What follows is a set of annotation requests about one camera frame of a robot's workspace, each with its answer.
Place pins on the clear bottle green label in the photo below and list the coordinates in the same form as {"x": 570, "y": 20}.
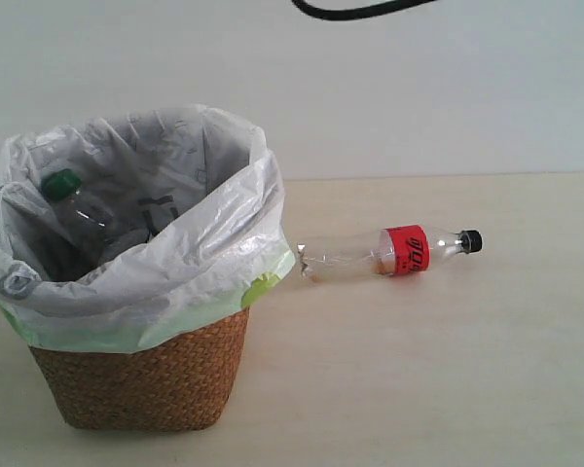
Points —
{"x": 96, "y": 228}

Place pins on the white green plastic bin liner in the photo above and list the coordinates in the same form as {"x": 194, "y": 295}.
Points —
{"x": 199, "y": 182}

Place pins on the woven wicker waste basket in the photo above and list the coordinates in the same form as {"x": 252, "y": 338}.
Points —
{"x": 180, "y": 385}

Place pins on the clear bottle red label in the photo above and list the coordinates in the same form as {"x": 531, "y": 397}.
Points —
{"x": 390, "y": 252}

